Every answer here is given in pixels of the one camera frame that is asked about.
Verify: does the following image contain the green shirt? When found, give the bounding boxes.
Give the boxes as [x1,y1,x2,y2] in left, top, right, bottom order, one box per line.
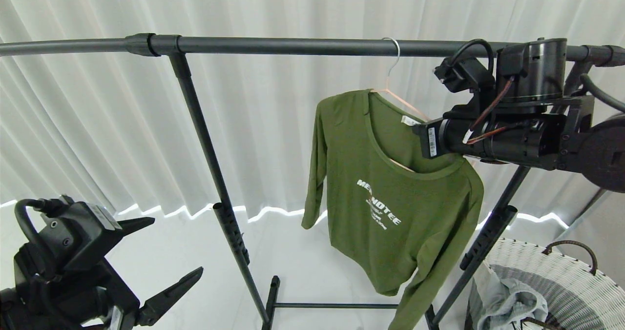
[301,89,485,330]

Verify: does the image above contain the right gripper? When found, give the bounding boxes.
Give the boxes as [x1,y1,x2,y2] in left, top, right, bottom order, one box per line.
[413,106,567,169]

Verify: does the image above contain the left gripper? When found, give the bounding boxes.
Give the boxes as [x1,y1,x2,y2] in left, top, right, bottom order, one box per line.
[0,217,204,330]

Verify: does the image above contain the white laundry basket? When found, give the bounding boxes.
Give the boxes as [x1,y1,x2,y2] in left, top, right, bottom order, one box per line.
[464,237,625,330]

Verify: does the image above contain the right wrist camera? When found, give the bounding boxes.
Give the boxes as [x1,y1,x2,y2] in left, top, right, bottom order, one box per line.
[434,57,496,94]

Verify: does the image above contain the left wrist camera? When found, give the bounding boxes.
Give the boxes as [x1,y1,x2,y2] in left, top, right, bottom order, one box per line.
[42,196,123,272]

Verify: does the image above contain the black clothes rack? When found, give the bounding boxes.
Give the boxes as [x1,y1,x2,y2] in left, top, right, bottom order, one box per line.
[0,33,625,330]

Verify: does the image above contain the white curtain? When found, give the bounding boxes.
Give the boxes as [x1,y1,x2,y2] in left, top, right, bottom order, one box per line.
[0,0,625,223]

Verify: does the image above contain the pink clothes hanger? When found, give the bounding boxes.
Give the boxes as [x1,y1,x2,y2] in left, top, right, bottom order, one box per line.
[370,37,431,173]

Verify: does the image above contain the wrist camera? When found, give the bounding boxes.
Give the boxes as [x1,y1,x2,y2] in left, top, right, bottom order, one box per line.
[42,196,123,272]
[434,57,496,94]

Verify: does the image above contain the pale grey shorts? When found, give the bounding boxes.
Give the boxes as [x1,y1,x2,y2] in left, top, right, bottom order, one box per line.
[471,262,548,330]

